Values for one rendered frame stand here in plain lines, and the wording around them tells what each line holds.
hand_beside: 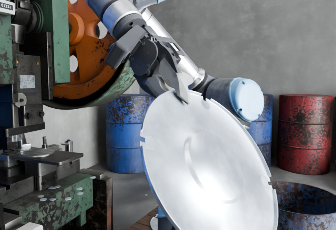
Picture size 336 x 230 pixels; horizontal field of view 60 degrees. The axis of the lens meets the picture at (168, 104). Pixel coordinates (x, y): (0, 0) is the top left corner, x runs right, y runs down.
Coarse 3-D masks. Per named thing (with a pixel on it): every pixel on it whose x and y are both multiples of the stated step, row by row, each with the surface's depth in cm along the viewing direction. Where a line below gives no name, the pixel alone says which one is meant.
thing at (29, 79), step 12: (24, 60) 114; (36, 60) 119; (24, 72) 114; (36, 72) 119; (24, 84) 114; (36, 84) 120; (24, 96) 113; (36, 96) 120; (0, 108) 112; (12, 108) 110; (24, 108) 111; (36, 108) 116; (0, 120) 112; (12, 120) 110; (24, 120) 111; (36, 120) 116
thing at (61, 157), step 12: (12, 156) 112; (24, 156) 111; (36, 156) 110; (48, 156) 112; (60, 156) 112; (72, 156) 112; (36, 168) 111; (48, 168) 115; (36, 180) 111; (48, 180) 115
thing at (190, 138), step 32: (160, 96) 48; (192, 96) 54; (160, 128) 44; (192, 128) 49; (224, 128) 55; (160, 160) 41; (192, 160) 44; (224, 160) 49; (256, 160) 56; (160, 192) 38; (192, 192) 41; (224, 192) 44; (256, 192) 50; (192, 224) 38; (224, 224) 42; (256, 224) 46
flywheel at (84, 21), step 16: (80, 0) 146; (80, 16) 147; (96, 16) 144; (80, 32) 145; (96, 32) 157; (80, 48) 149; (96, 48) 145; (80, 64) 150; (96, 64) 146; (80, 80) 150; (96, 80) 142; (112, 80) 142; (64, 96) 151; (80, 96) 147
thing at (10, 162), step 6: (6, 150) 121; (12, 150) 123; (18, 150) 121; (24, 150) 121; (0, 156) 114; (6, 156) 113; (0, 162) 114; (6, 162) 113; (12, 162) 114; (18, 162) 117
